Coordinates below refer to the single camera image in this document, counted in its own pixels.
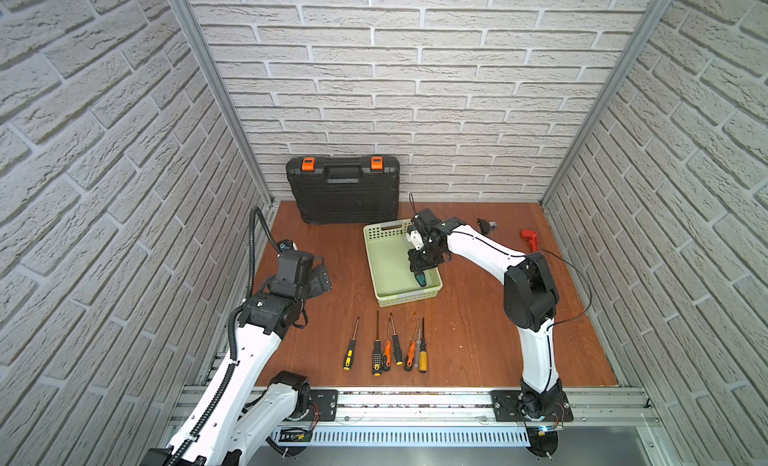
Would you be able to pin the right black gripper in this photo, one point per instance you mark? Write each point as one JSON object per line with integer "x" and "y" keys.
{"x": 418, "y": 263}

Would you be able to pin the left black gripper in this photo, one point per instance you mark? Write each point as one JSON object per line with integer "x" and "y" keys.
{"x": 324, "y": 278}

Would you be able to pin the green black screwdriver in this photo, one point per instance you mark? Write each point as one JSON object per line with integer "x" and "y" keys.
{"x": 420, "y": 277}

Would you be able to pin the clear handled screwdriver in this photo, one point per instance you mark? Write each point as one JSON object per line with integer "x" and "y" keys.
{"x": 417, "y": 337}

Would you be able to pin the black yellow small screwdriver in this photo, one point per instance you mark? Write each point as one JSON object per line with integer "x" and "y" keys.
{"x": 350, "y": 351}

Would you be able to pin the yellow handled screwdriver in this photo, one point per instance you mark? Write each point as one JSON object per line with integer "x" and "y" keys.
{"x": 422, "y": 349}

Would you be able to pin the black yellow striped screwdriver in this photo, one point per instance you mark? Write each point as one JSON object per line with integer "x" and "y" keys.
{"x": 377, "y": 356}

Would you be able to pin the orange handled long screwdriver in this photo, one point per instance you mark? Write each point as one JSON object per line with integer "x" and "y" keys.
{"x": 409, "y": 358}

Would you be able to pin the orange black screwdriver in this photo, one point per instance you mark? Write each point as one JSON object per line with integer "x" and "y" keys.
{"x": 387, "y": 353}

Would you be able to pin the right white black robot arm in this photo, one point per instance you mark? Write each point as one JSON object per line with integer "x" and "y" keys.
{"x": 530, "y": 298}

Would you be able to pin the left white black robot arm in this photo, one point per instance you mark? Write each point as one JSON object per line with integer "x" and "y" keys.
{"x": 226, "y": 427}

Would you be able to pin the light green plastic bin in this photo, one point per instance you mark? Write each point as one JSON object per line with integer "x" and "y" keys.
{"x": 387, "y": 247}

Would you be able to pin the black yellow-tip screwdriver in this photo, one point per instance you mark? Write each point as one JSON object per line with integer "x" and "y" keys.
{"x": 397, "y": 355}

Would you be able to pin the small black metal part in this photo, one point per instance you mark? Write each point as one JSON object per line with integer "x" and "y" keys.
{"x": 486, "y": 227}

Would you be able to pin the black plastic tool case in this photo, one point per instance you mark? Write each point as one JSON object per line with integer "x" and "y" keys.
{"x": 345, "y": 190}

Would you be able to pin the red pipe wrench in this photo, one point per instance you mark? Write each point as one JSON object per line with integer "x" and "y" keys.
{"x": 531, "y": 238}

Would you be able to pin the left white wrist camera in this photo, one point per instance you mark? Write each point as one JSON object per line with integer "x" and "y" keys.
{"x": 286, "y": 245}

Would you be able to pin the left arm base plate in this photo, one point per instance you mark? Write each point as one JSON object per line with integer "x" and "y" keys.
{"x": 316, "y": 405}

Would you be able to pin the aluminium front rail frame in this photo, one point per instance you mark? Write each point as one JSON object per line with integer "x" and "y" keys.
{"x": 457, "y": 417}

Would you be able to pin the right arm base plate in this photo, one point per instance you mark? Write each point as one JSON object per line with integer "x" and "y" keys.
{"x": 507, "y": 406}

